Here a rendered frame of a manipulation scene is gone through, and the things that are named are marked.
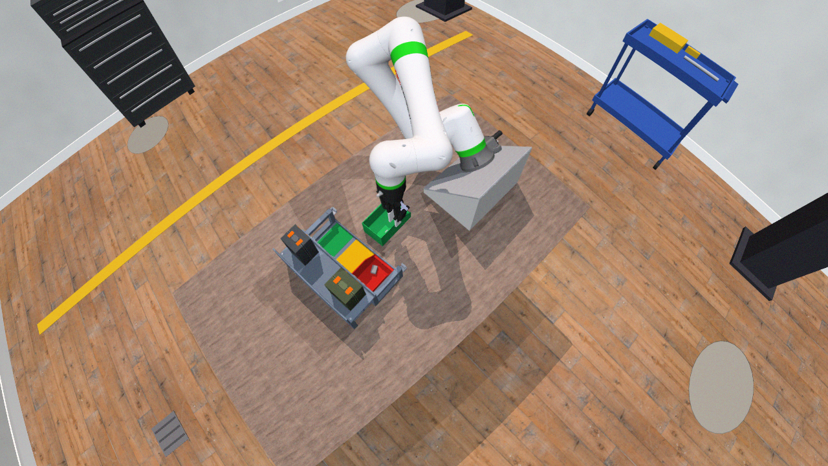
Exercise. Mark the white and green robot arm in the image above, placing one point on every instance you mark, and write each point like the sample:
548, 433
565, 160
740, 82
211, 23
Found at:
410, 100

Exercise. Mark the red bin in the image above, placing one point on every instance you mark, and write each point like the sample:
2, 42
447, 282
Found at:
372, 281

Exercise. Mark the black tool case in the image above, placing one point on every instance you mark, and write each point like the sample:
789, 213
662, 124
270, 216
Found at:
300, 244

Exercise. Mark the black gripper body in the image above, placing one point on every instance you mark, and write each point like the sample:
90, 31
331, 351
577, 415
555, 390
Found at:
396, 201

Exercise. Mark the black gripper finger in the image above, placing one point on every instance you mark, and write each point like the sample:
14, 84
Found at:
387, 206
399, 213

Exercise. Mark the grey metal shelf rack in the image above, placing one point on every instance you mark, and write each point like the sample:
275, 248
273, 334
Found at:
338, 247

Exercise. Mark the green bin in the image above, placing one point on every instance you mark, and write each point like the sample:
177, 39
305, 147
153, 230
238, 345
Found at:
377, 223

